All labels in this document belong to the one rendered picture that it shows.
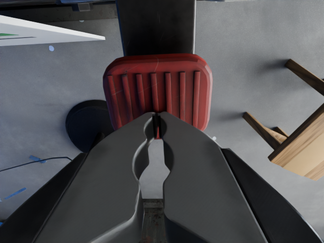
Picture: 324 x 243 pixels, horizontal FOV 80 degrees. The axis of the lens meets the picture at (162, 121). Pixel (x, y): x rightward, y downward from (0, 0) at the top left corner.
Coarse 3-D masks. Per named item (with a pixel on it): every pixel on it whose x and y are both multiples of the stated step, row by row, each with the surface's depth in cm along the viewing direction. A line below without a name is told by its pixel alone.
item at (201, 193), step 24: (168, 120) 10; (168, 144) 9; (192, 144) 8; (216, 144) 8; (168, 168) 9; (192, 168) 7; (216, 168) 7; (168, 192) 6; (192, 192) 6; (216, 192) 6; (240, 192) 6; (168, 216) 6; (192, 216) 6; (216, 216) 6; (240, 216) 6; (168, 240) 6; (192, 240) 5; (216, 240) 5; (240, 240) 5; (264, 240) 5
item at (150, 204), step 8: (144, 200) 137; (152, 200) 136; (160, 200) 136; (144, 208) 138; (152, 208) 138; (160, 208) 138; (144, 216) 133; (152, 216) 133; (160, 216) 133; (144, 224) 129; (152, 224) 129; (160, 224) 128; (144, 232) 124; (152, 232) 124; (160, 232) 124; (144, 240) 120; (152, 240) 120; (160, 240) 120
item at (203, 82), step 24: (120, 72) 12; (144, 72) 12; (168, 72) 12; (192, 72) 12; (120, 96) 12; (144, 96) 12; (168, 96) 12; (192, 96) 12; (120, 120) 13; (192, 120) 13
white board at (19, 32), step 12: (0, 24) 32; (12, 24) 33; (24, 24) 35; (36, 24) 39; (0, 36) 48; (12, 36) 50; (24, 36) 51; (36, 36) 53; (48, 36) 55; (60, 36) 57; (72, 36) 59; (84, 36) 61; (96, 36) 72
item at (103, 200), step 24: (144, 120) 10; (120, 144) 9; (144, 144) 9; (96, 168) 8; (120, 168) 7; (144, 168) 9; (72, 192) 7; (96, 192) 7; (120, 192) 7; (72, 216) 6; (96, 216) 6; (120, 216) 6; (48, 240) 5; (72, 240) 5; (96, 240) 5; (120, 240) 6
